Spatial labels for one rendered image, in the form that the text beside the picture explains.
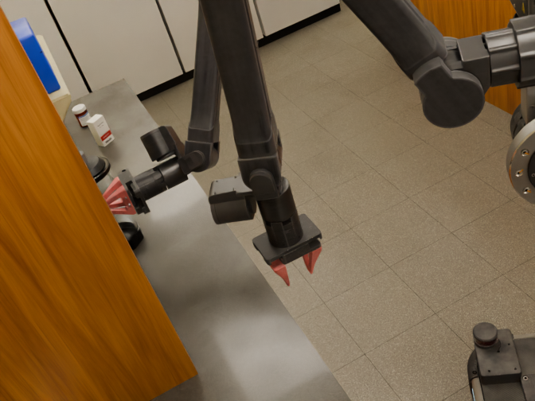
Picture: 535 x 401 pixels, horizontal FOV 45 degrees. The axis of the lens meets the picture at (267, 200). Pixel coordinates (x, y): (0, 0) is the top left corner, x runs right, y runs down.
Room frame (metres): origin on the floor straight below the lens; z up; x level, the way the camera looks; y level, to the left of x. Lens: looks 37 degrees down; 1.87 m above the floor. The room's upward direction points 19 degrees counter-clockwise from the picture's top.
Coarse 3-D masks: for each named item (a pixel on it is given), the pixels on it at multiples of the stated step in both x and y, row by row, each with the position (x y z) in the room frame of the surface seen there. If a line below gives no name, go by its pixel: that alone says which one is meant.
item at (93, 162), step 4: (80, 152) 1.28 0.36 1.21; (84, 156) 1.28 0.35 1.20; (88, 156) 1.31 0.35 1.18; (92, 156) 1.30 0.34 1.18; (96, 156) 1.30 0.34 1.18; (84, 160) 1.27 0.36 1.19; (88, 160) 1.29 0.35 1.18; (92, 160) 1.29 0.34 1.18; (96, 160) 1.28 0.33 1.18; (100, 160) 1.28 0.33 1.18; (88, 164) 1.27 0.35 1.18; (92, 164) 1.27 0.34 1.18; (96, 164) 1.26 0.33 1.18; (100, 164) 1.27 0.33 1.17; (88, 168) 1.26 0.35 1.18; (92, 168) 1.25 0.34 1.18; (96, 168) 1.25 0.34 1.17; (100, 168) 1.26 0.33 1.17; (92, 172) 1.24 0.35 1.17; (96, 172) 1.25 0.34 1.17; (92, 176) 1.24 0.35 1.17
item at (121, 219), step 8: (104, 160) 1.29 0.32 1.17; (104, 168) 1.26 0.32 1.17; (96, 176) 1.24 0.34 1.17; (104, 176) 1.24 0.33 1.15; (104, 184) 1.25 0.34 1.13; (104, 192) 1.24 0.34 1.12; (112, 208) 1.24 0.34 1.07; (120, 216) 1.24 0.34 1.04; (128, 216) 1.26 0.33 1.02; (120, 224) 1.24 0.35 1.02; (128, 224) 1.25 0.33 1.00; (136, 224) 1.28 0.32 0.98; (128, 232) 1.24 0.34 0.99
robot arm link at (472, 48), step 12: (480, 36) 0.72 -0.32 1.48; (456, 48) 0.72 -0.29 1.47; (468, 48) 0.70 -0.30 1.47; (480, 48) 0.69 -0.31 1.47; (444, 60) 0.71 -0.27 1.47; (456, 60) 0.70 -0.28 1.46; (468, 60) 0.68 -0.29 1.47; (480, 60) 0.67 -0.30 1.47; (480, 72) 0.67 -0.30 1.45; (420, 96) 0.70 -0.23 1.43
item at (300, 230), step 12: (300, 216) 0.84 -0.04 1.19; (276, 228) 0.78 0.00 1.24; (288, 228) 0.78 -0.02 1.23; (300, 228) 0.79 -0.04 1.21; (312, 228) 0.80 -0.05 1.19; (252, 240) 0.82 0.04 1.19; (264, 240) 0.81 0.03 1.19; (276, 240) 0.78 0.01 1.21; (288, 240) 0.77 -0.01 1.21; (300, 240) 0.78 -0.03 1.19; (312, 240) 0.78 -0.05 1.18; (264, 252) 0.78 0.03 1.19; (276, 252) 0.77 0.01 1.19; (288, 252) 0.77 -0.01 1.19
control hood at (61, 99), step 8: (40, 40) 1.16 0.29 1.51; (48, 48) 1.12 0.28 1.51; (48, 56) 1.07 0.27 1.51; (56, 64) 1.03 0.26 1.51; (56, 72) 0.98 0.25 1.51; (64, 88) 0.91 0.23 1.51; (56, 96) 0.89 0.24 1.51; (64, 96) 0.89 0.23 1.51; (56, 104) 0.88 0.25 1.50; (64, 104) 0.88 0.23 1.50; (64, 112) 0.88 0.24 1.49
